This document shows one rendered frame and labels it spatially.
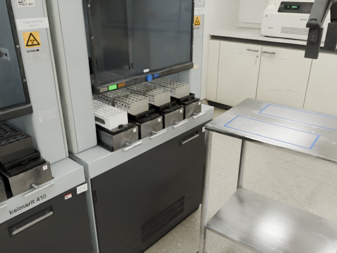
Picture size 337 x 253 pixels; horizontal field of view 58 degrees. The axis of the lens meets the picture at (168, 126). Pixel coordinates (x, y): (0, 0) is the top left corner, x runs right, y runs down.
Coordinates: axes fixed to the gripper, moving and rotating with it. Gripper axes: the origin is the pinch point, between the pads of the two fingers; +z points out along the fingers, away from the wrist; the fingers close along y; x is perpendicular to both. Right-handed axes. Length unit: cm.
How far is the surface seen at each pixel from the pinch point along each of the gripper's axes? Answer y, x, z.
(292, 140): 24.7, 10.7, 38.0
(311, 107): 219, 61, 91
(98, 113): -14, 78, 34
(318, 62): 219, 62, 48
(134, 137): -5, 66, 44
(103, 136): -17, 73, 42
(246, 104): 48, 43, 38
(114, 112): -9, 73, 34
